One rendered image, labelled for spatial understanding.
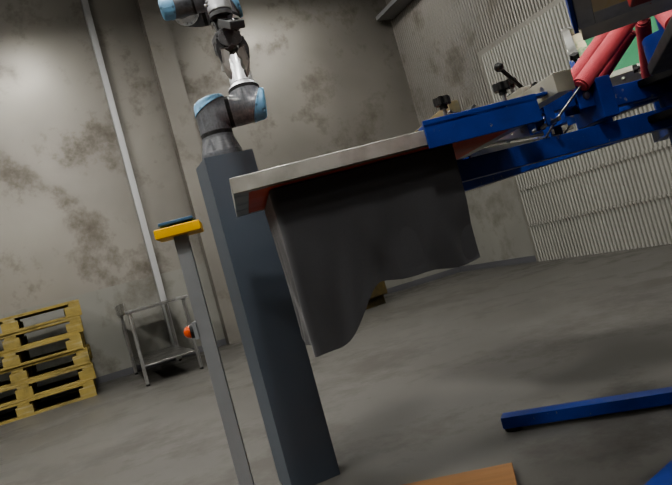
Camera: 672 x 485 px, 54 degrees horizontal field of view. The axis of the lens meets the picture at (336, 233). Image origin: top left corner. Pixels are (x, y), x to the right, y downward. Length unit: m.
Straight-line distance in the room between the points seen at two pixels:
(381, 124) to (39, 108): 4.64
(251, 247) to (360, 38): 8.08
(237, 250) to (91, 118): 6.74
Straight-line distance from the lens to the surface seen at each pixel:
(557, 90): 1.71
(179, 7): 2.25
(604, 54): 2.11
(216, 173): 2.33
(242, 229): 2.32
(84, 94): 9.02
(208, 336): 1.93
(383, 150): 1.59
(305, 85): 9.61
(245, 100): 2.42
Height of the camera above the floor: 0.76
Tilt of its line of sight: 2 degrees up
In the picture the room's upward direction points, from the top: 15 degrees counter-clockwise
